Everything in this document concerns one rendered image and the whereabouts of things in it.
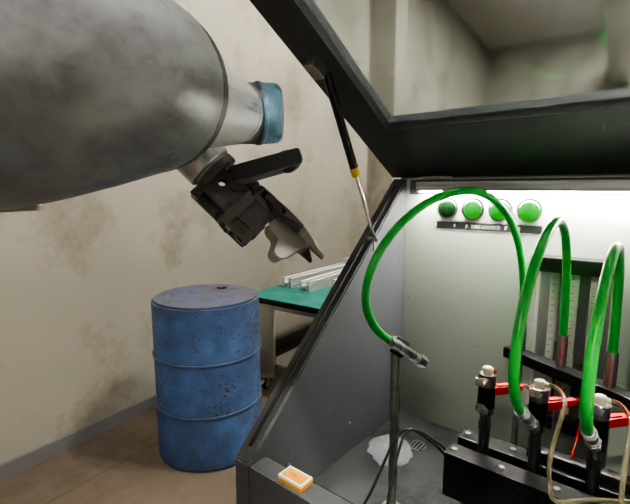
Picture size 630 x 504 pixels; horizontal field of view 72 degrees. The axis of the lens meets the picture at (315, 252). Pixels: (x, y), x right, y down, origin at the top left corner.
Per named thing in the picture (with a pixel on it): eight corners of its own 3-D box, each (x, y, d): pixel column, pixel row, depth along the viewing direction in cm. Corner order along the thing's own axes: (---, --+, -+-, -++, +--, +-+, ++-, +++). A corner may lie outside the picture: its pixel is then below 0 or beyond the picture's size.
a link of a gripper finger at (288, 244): (302, 281, 65) (257, 241, 66) (328, 252, 66) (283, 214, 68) (301, 276, 62) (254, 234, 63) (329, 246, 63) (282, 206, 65)
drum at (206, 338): (203, 408, 287) (198, 278, 275) (280, 427, 263) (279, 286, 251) (134, 457, 235) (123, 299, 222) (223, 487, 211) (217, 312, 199)
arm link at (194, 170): (209, 141, 71) (210, 123, 63) (230, 162, 71) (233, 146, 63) (175, 172, 69) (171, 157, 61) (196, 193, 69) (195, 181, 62)
